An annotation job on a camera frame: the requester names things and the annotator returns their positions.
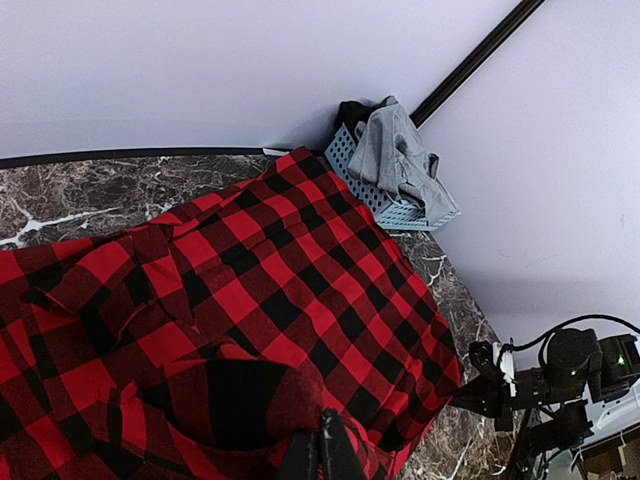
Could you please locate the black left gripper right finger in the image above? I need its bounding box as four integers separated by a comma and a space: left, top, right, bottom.
320, 409, 365, 480

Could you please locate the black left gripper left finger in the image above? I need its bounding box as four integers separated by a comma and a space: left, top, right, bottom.
287, 431, 319, 480

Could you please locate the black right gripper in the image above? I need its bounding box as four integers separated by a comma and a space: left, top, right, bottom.
450, 376, 514, 430

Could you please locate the red black plaid shirt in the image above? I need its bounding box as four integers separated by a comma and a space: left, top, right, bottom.
1, 148, 461, 479

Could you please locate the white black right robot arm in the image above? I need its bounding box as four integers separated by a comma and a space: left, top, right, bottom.
450, 314, 639, 479

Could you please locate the grey long sleeve shirt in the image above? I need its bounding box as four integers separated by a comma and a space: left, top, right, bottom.
348, 96, 460, 222

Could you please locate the black long sleeve shirt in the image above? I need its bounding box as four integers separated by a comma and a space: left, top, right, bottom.
334, 101, 376, 142

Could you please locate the light blue plastic basket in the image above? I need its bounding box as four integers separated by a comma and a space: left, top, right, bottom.
324, 124, 461, 232

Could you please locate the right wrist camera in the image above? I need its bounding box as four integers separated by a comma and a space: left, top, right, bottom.
469, 341, 515, 384

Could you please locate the black right frame post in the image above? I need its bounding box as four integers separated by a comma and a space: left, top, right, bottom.
410, 0, 545, 128

